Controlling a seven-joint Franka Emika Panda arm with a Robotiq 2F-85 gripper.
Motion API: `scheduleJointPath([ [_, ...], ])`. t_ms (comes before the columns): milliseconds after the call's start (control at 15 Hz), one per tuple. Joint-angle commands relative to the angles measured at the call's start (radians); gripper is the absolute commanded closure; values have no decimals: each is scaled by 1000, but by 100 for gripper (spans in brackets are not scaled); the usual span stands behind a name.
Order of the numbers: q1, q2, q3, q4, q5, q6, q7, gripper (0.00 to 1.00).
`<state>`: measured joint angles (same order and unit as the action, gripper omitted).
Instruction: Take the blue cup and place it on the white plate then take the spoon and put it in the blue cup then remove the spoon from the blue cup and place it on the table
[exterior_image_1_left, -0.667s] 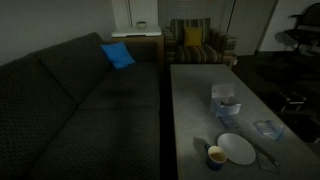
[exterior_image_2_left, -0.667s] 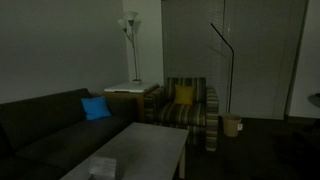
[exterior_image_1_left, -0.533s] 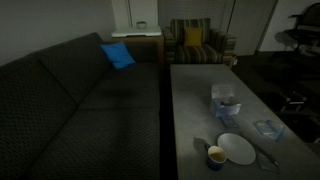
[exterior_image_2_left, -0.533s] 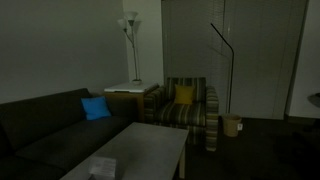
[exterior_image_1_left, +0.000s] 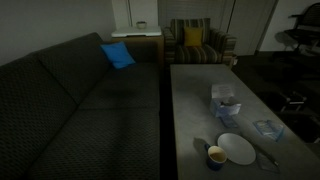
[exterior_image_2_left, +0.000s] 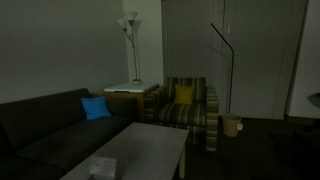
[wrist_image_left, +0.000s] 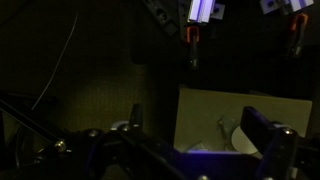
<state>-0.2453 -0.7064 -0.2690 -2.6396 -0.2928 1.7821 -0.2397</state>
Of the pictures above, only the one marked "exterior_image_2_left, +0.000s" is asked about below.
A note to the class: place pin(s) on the yellow cushion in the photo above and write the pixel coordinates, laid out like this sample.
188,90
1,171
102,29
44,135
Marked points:
184,94

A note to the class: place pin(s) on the striped armchair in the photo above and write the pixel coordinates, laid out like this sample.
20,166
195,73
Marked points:
201,118

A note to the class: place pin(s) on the white top side table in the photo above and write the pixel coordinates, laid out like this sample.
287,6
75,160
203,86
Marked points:
129,90

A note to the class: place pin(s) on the blue cushion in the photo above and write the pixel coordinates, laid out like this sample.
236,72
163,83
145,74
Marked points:
95,108

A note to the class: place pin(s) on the white multi-head floor lamp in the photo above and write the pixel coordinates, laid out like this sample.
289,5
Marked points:
127,25

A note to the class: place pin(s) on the beige waste basket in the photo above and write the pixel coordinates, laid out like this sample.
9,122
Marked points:
230,124

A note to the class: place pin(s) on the thin black floor lamp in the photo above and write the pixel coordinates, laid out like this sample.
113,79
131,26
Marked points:
231,67

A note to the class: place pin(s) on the blue tea bag box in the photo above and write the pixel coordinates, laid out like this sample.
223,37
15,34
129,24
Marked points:
103,168

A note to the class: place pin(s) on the window blinds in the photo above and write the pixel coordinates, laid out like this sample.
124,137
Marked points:
264,34

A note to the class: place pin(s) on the dark grey sofa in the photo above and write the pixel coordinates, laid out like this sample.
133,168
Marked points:
43,138

